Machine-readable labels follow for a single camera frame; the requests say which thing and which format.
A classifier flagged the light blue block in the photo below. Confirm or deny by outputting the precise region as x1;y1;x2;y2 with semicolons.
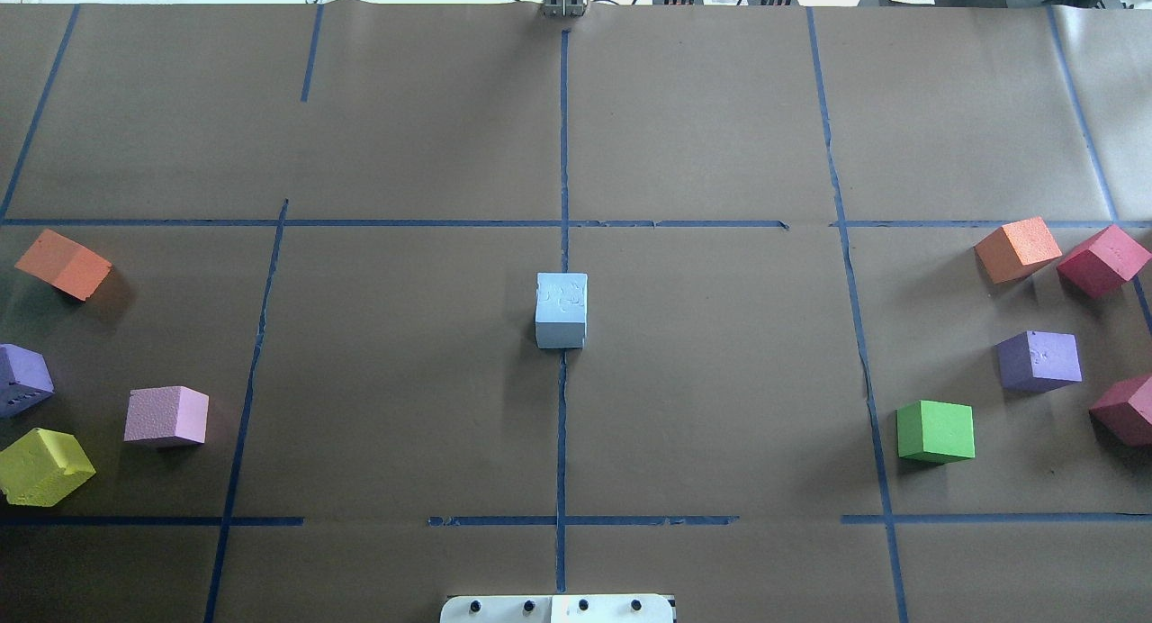
535;273;589;325

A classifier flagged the purple foam block right side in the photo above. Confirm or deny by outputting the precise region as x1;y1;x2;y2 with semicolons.
994;331;1083;393

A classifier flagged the pink foam block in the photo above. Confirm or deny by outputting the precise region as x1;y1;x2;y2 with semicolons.
122;386;210;449

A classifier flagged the purple foam block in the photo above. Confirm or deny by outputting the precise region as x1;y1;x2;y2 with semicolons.
994;331;1083;393
1;343;55;418

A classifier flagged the orange foam block left side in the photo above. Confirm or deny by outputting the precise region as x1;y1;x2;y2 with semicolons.
13;229;113;302

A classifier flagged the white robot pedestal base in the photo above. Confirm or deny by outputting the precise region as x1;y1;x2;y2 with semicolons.
439;593;679;622

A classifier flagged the red foam block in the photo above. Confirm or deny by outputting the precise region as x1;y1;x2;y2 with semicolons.
1089;374;1151;447
1058;225;1151;299

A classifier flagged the purple foam block left side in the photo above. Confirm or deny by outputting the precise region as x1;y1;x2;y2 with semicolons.
1;343;55;418

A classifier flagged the green foam block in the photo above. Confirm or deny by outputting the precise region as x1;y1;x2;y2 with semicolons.
895;398;977;465

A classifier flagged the yellow foam block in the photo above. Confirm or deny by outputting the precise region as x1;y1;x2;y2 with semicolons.
1;428;97;508

